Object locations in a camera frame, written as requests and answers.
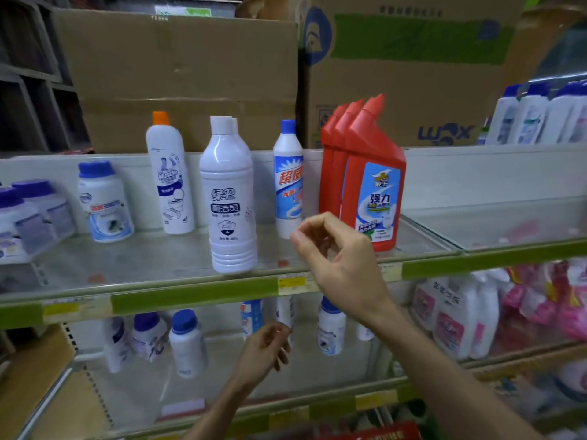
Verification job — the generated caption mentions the plain cardboard box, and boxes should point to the plain cardboard box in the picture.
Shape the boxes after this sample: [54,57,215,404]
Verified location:
[51,7,299,154]

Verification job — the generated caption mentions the green and white hanging sign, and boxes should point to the green and white hanging sign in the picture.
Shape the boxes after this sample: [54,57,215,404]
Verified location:
[154,6,213,18]

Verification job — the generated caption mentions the brown woven basket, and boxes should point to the brown woven basket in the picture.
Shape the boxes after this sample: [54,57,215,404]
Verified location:
[504,4,587,87]
[236,0,303,21]

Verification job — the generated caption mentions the yellow price tag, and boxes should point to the yellow price tag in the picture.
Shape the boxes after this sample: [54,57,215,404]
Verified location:
[355,390,399,411]
[268,407,311,429]
[42,297,113,324]
[378,262,404,284]
[277,272,320,296]

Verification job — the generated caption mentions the cardboard box with green stripe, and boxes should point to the cardboard box with green stripe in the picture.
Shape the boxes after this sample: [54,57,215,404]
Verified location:
[300,0,528,150]

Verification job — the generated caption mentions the green-edged glass shelf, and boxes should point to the green-edged glass shelf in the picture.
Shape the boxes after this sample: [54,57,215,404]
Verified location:
[0,219,462,331]

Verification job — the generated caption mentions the white bottles with pink labels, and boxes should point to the white bottles with pink labels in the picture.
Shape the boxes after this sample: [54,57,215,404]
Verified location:
[410,269,501,361]

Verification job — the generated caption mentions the dark wooden cubby shelving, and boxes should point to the dark wooden cubby shelving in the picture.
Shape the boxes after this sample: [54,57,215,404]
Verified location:
[0,0,92,154]

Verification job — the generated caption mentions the person's left hand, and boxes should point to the person's left hand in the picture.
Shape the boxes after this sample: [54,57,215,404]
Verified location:
[234,321,293,390]

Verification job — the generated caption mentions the person's right forearm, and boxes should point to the person's right forearm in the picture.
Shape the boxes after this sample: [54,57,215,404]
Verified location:
[366,302,547,440]

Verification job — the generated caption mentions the row of blue-capped white bottles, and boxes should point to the row of blue-capped white bottles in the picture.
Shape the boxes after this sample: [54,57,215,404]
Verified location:
[476,79,587,146]

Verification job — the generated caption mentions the green-edged metal shelf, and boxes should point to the green-edged metal shelf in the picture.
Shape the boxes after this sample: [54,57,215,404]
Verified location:
[401,196,587,280]
[458,339,587,381]
[18,343,413,440]

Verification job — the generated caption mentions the person's right hand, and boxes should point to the person's right hand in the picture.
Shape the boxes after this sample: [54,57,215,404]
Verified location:
[289,211,395,326]

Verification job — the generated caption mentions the long red banner strip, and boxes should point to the long red banner strip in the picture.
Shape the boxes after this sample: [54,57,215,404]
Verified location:
[316,421,423,440]

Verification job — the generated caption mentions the white gondola shelving unit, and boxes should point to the white gondola shelving unit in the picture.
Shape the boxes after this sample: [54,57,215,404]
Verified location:
[0,144,587,408]

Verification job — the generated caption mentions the group of pink refill pouches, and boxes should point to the group of pink refill pouches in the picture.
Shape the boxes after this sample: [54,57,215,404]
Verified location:
[500,258,587,342]

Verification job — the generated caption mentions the person's left forearm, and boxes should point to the person's left forearm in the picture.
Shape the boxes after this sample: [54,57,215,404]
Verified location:
[183,375,257,440]

